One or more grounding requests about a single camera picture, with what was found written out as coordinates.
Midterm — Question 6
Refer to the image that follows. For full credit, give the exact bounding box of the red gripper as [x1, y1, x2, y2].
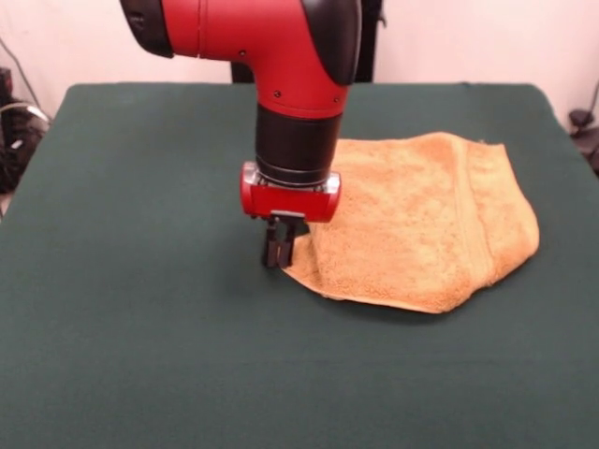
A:
[240, 161, 343, 268]

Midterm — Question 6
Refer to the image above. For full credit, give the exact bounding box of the tan terry cloth towel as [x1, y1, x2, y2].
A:
[280, 132, 542, 314]

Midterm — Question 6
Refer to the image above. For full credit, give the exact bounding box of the dark green table cloth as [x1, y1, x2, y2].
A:
[0, 81, 599, 449]

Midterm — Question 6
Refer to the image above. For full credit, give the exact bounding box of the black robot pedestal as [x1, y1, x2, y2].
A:
[229, 0, 389, 85]

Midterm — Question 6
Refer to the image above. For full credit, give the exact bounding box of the grey pedestal leg round foot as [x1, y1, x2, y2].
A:
[568, 109, 599, 140]

